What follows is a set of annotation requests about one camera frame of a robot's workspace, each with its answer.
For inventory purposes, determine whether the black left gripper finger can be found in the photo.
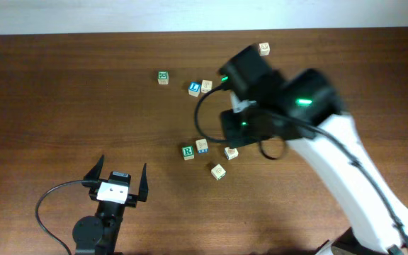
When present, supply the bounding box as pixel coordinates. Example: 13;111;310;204
82;154;104;187
137;164;149;202

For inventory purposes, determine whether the wooden block red drawing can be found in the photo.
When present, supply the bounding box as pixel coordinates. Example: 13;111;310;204
224;147;239;160

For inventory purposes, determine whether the wooden block blue side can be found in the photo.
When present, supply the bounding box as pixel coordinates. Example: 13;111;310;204
195;139;209;154

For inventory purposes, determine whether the plain wooden block front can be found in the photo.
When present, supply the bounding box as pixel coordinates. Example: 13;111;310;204
211;164;226;180

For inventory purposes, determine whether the plain wooden block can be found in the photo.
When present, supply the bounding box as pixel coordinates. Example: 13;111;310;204
201;80;213;94
211;164;226;180

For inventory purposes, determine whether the green R wooden block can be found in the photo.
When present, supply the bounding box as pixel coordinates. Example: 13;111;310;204
181;146;195;160

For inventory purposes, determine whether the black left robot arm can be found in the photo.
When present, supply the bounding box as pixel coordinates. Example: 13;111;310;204
72;157;149;255

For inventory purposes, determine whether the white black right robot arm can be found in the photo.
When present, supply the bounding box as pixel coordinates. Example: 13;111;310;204
220;67;408;254

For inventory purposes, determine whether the plain wooden block centre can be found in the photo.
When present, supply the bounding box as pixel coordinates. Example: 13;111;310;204
201;80;213;94

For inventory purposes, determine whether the blue L wooden block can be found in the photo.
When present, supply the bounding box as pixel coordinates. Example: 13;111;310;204
188;82;201;97

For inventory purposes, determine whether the wooden block red side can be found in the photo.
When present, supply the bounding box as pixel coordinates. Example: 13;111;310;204
258;42;271;56

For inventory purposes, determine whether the green R block far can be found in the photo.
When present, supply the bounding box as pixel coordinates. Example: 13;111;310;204
157;71;169;85

